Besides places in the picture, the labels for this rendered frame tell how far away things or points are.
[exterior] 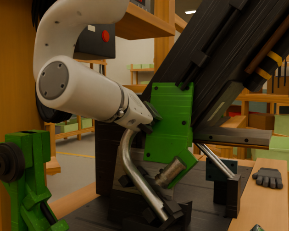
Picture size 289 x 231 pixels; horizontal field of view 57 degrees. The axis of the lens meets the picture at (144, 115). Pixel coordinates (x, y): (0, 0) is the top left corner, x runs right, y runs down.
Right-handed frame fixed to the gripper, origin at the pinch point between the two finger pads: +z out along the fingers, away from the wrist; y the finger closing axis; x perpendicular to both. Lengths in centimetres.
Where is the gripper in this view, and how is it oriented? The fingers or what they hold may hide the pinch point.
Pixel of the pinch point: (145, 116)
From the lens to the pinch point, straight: 68.1
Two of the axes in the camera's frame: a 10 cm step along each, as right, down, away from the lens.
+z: 4.4, 1.7, 8.8
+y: -5.4, -7.3, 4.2
